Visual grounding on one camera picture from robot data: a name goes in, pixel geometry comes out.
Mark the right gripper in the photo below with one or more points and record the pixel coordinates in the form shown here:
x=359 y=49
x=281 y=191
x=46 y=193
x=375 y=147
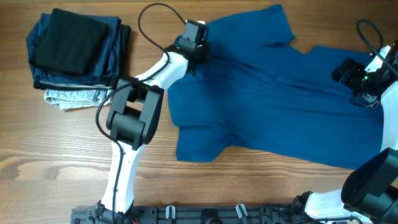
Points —
x=356 y=69

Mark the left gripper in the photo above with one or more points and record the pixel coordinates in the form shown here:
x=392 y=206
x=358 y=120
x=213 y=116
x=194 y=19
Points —
x=206 y=51

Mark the blue polo shirt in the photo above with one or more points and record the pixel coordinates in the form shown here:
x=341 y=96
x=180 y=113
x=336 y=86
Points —
x=259 y=92

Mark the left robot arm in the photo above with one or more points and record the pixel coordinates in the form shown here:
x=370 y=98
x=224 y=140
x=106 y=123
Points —
x=134 y=116

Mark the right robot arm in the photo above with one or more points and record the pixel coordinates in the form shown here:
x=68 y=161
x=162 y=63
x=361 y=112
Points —
x=367 y=194

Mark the folded dark blue garment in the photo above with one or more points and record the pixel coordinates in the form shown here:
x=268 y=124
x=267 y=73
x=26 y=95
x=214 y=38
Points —
x=41 y=27

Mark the folded light grey garment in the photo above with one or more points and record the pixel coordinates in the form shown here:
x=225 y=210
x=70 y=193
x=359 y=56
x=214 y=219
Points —
x=66 y=100

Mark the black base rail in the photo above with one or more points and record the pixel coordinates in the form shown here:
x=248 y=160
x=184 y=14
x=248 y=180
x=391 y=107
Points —
x=264 y=214

